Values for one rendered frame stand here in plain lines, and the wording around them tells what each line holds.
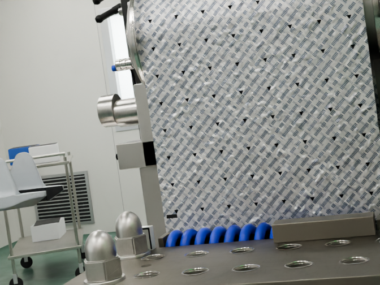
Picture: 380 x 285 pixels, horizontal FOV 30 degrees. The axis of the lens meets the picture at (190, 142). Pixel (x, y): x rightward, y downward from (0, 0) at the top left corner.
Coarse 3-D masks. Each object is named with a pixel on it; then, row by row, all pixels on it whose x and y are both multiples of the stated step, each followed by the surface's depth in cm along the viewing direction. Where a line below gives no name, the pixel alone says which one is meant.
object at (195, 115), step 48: (192, 96) 75; (240, 96) 73; (288, 96) 72; (336, 96) 71; (192, 144) 75; (240, 144) 74; (288, 144) 73; (336, 144) 71; (192, 192) 76; (240, 192) 74; (288, 192) 73; (336, 192) 72
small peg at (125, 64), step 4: (116, 60) 83; (120, 60) 83; (124, 60) 82; (128, 60) 82; (116, 64) 83; (120, 64) 82; (124, 64) 82; (128, 64) 82; (116, 68) 83; (120, 68) 83; (124, 68) 83; (128, 68) 83; (132, 68) 83
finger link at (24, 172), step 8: (24, 152) 85; (16, 160) 85; (24, 160) 85; (32, 160) 84; (16, 168) 85; (24, 168) 85; (32, 168) 84; (16, 176) 85; (24, 176) 85; (32, 176) 84; (40, 176) 84; (16, 184) 85; (24, 184) 85; (32, 184) 84; (40, 184) 84; (24, 192) 84; (48, 192) 83; (56, 192) 83
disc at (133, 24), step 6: (132, 0) 76; (138, 0) 77; (132, 6) 76; (132, 12) 75; (132, 18) 75; (132, 24) 75; (132, 30) 75; (132, 36) 75; (138, 36) 76; (132, 42) 75; (138, 42) 76; (138, 48) 75; (138, 54) 75; (138, 60) 75; (138, 66) 76; (144, 84) 77
